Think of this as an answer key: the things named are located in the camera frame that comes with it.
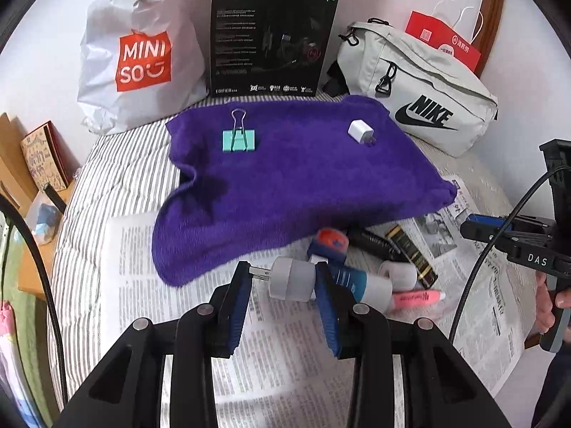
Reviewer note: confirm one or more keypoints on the person's right hand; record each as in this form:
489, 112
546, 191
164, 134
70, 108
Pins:
542, 312

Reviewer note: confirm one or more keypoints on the black headset box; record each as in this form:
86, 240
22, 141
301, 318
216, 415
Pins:
250, 44

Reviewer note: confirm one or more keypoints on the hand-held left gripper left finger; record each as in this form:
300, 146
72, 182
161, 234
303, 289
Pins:
236, 310

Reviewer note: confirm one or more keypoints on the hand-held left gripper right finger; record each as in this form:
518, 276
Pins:
328, 316

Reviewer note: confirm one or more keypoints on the grey waist bag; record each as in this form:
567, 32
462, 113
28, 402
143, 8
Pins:
379, 53

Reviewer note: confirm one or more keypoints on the green pink printed bedding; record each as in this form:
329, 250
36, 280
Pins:
18, 321

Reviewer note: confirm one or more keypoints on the person's dark blue clothing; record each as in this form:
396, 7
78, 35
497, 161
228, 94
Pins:
555, 388

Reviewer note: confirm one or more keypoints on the white plastic shopping bag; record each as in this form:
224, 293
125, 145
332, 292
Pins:
134, 31

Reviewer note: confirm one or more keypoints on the purple towel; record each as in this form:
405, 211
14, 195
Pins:
290, 178

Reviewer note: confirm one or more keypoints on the brown box gold stripes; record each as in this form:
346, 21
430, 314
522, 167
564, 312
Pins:
412, 256

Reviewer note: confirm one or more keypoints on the wooden headboard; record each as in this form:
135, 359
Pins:
495, 0

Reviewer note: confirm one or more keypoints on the white tape roll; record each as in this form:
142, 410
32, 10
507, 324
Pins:
397, 273

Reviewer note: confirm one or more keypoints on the striped bedsheet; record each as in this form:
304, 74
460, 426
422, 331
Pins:
111, 165

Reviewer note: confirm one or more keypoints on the white charger plug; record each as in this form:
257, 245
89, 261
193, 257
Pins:
358, 130

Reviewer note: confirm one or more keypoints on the clear plastic bag blue item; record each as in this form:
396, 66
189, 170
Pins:
42, 223

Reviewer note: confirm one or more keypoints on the teal binder clip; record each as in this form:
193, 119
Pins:
238, 140

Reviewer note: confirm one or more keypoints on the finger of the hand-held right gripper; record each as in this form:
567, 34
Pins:
479, 220
481, 234

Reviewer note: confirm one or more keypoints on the black case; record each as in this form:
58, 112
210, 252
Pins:
370, 243

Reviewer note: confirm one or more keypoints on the blue white bottle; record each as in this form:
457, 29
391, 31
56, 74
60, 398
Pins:
370, 287

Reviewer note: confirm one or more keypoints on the pink highlighter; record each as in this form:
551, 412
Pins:
415, 298

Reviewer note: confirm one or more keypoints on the brown patterned notebook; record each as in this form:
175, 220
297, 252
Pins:
44, 156

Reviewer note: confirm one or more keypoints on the orange blue glue stick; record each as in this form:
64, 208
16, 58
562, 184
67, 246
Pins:
332, 243

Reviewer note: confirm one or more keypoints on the wooden nightstand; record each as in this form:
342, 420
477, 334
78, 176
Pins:
18, 187

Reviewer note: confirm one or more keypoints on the newspaper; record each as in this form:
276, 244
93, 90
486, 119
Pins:
156, 276

